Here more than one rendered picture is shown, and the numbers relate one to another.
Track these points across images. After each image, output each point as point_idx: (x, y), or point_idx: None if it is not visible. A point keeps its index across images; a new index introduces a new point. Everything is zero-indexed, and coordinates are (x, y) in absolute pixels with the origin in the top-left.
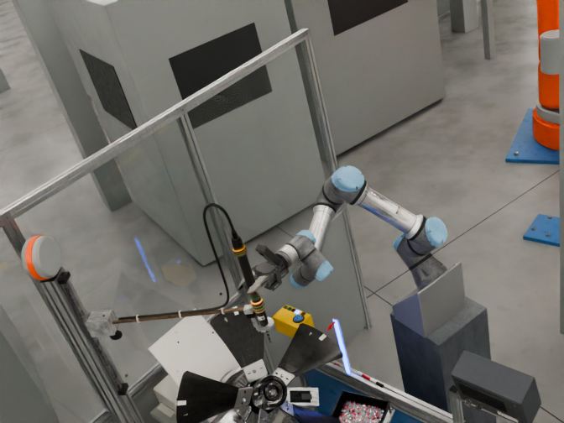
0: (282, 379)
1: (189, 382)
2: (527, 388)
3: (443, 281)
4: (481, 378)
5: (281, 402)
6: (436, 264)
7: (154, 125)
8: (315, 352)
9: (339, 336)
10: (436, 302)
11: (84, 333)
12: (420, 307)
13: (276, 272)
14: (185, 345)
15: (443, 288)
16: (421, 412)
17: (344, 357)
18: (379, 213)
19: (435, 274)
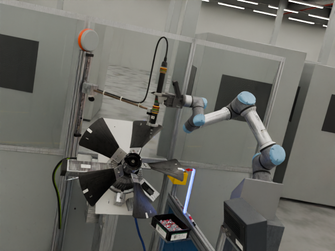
0: (143, 166)
1: (99, 123)
2: (257, 221)
3: (265, 186)
4: (237, 208)
5: (132, 168)
6: (267, 177)
7: (177, 36)
8: (169, 169)
9: (191, 181)
10: (254, 196)
11: (80, 88)
12: (242, 189)
13: (174, 98)
14: (116, 130)
15: (263, 190)
16: (203, 245)
17: (187, 198)
18: (251, 125)
19: (263, 180)
